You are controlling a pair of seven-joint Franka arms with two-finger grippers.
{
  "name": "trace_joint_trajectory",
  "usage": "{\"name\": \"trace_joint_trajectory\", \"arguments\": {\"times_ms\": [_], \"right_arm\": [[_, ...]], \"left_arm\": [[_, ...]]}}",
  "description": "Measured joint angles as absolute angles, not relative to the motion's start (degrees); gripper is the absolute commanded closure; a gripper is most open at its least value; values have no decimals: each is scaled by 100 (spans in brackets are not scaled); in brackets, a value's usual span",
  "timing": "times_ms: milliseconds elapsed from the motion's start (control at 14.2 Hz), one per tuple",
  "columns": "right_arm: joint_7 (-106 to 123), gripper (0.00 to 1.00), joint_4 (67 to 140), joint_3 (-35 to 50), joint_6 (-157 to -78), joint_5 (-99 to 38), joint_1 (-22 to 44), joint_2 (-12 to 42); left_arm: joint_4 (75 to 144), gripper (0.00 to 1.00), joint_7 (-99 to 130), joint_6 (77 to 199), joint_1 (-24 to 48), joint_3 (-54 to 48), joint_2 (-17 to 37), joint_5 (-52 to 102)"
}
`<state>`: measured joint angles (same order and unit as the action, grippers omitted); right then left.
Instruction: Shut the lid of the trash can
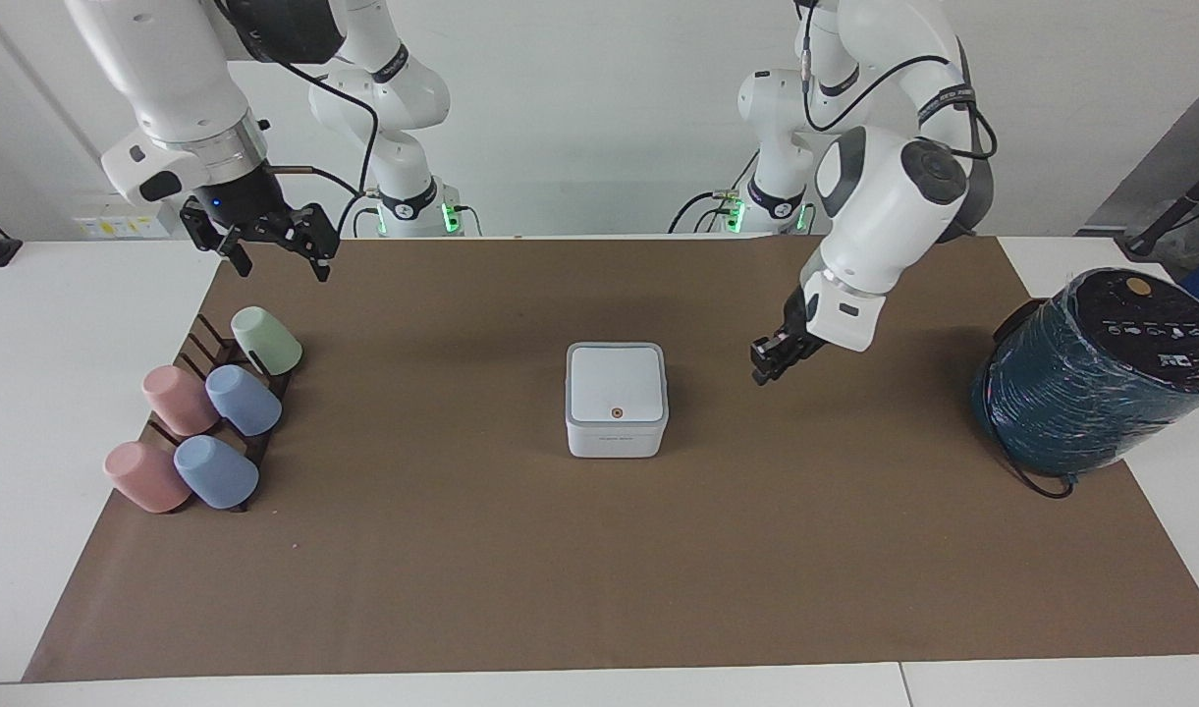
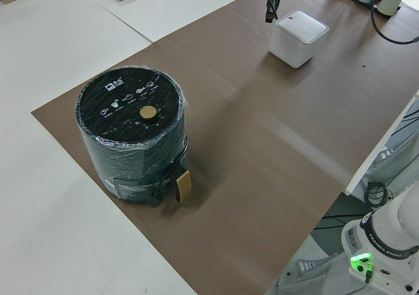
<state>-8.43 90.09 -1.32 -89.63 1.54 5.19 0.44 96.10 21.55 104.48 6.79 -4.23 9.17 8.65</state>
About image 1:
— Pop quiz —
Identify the dark brown cup rack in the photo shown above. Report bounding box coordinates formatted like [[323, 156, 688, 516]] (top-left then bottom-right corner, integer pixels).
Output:
[[147, 314, 296, 514]]

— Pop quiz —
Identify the pink cup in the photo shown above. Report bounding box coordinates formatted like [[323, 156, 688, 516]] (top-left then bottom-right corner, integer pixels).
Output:
[[104, 441, 191, 514], [142, 365, 220, 437]]

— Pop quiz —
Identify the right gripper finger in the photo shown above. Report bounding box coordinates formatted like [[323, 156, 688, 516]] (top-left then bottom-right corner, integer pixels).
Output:
[[181, 206, 255, 279], [264, 203, 341, 284]]

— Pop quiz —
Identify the teal wrapped cylinder appliance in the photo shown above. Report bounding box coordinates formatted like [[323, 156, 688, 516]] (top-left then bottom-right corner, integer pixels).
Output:
[[971, 267, 1199, 479]]

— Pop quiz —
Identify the green cup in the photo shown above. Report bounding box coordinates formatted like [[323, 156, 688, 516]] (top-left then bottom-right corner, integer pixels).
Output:
[[231, 306, 303, 377]]

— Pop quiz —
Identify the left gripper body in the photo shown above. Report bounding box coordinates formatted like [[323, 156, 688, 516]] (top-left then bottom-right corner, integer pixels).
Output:
[[779, 289, 825, 357]]

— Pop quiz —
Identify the white wall socket strip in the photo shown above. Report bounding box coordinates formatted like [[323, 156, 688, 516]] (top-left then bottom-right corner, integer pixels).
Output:
[[73, 215, 175, 241]]

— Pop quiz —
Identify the white square trash can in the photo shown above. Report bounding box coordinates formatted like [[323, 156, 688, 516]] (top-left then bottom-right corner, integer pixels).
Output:
[[565, 341, 671, 460]]

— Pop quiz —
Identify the blue cup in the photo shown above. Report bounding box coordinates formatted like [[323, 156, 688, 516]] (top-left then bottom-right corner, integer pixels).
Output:
[[174, 435, 260, 510], [205, 364, 283, 437]]

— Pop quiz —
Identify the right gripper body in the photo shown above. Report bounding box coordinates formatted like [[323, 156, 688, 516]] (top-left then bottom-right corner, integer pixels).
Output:
[[180, 163, 301, 238]]

